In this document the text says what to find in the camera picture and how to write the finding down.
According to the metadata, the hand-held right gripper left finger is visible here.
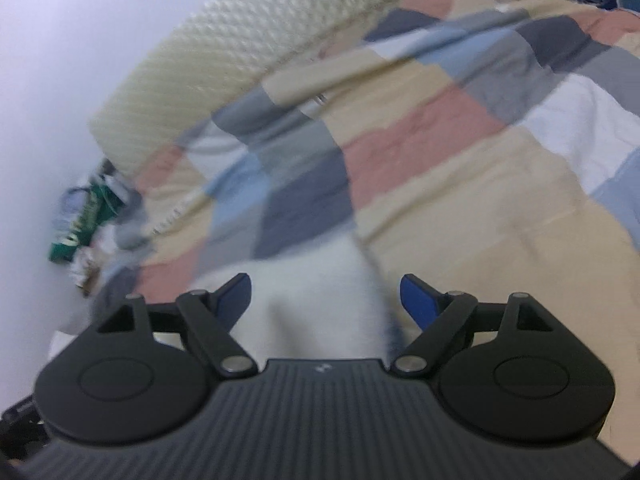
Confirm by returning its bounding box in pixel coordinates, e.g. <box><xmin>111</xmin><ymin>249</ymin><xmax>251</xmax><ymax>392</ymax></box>
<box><xmin>95</xmin><ymin>272</ymin><xmax>259</xmax><ymax>380</ymax></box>

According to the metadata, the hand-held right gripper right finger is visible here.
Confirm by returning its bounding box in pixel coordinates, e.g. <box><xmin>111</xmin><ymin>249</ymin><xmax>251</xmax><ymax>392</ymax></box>
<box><xmin>390</xmin><ymin>273</ymin><xmax>557</xmax><ymax>380</ymax></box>

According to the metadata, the white fleece plaid garment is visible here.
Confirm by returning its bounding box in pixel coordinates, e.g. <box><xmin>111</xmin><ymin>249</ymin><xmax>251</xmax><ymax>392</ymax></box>
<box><xmin>220</xmin><ymin>237</ymin><xmax>407</xmax><ymax>361</ymax></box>

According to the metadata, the patchwork quilt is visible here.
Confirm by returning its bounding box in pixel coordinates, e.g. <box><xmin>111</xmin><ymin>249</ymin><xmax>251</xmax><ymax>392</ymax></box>
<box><xmin>87</xmin><ymin>0</ymin><xmax>640</xmax><ymax>361</ymax></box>

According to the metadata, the white crumpled cloth pile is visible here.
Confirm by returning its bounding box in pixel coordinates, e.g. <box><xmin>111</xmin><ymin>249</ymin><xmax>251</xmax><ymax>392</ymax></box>
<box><xmin>69</xmin><ymin>232</ymin><xmax>128</xmax><ymax>292</ymax></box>

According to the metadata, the green shopping bag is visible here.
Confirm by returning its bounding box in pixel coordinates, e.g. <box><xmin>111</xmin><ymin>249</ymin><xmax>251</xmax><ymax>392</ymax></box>
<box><xmin>48</xmin><ymin>160</ymin><xmax>140</xmax><ymax>267</ymax></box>

